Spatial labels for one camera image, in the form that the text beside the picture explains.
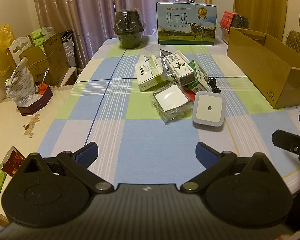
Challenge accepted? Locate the blue cow-print milk carton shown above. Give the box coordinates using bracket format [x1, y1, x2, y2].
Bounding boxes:
[156, 0, 217, 46]

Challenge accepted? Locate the dark red box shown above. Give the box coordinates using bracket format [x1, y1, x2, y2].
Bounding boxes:
[17, 85, 53, 116]

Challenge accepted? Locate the printed brown cardboard box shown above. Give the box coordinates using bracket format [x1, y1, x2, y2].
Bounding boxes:
[19, 29, 77, 87]

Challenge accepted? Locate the large white green medicine box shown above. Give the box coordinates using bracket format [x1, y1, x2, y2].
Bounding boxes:
[135, 54, 168, 92]

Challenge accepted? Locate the red printed box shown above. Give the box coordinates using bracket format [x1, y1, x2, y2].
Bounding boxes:
[219, 10, 237, 28]

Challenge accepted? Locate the purple beige curtain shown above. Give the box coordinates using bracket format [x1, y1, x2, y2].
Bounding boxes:
[31, 0, 208, 70]

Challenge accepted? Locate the white square night light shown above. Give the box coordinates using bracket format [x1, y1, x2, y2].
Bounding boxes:
[192, 90, 227, 128]

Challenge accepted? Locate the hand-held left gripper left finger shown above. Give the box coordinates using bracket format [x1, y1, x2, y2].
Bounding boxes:
[22, 142, 113, 194]

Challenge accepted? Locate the plastic-wrapped black bowl stack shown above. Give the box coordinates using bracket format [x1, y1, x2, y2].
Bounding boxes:
[114, 8, 146, 49]
[230, 14, 250, 30]

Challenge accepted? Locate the patterned beige cloth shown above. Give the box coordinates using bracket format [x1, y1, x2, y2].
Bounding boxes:
[0, 84, 77, 205]

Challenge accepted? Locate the yellow plastic bag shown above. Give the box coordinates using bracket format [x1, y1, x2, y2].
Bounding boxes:
[0, 24, 15, 77]

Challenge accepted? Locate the orange-brown box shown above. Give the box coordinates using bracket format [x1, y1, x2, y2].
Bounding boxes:
[219, 26, 230, 44]

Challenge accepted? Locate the flower-print white medicine box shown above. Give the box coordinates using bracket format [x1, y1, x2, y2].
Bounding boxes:
[166, 52, 195, 86]

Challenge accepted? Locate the silver green foil bag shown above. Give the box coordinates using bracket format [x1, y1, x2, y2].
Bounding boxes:
[160, 49, 177, 80]

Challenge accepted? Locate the checked cloth desktop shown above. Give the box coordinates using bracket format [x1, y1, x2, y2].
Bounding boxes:
[36, 36, 300, 195]

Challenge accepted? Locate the clear plastic box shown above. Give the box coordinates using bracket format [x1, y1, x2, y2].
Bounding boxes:
[144, 45, 170, 57]

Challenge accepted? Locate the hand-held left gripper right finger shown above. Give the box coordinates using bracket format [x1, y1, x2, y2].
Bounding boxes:
[180, 142, 272, 194]

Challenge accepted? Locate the black cable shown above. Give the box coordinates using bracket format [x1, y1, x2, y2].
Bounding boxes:
[207, 76, 222, 94]

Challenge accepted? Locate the red-brown packet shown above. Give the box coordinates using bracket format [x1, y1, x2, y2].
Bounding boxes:
[1, 146, 27, 178]

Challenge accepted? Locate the quilted chair back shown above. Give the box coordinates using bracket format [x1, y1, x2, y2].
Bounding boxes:
[285, 29, 300, 55]

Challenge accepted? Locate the crumpled clear plastic bag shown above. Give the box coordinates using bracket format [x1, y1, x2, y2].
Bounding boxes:
[5, 57, 44, 107]

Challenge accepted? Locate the stack of white buckets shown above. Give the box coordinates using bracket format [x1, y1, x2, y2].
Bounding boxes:
[61, 30, 77, 68]

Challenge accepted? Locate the bagged white night light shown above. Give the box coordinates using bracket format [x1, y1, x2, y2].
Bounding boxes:
[150, 81, 192, 123]

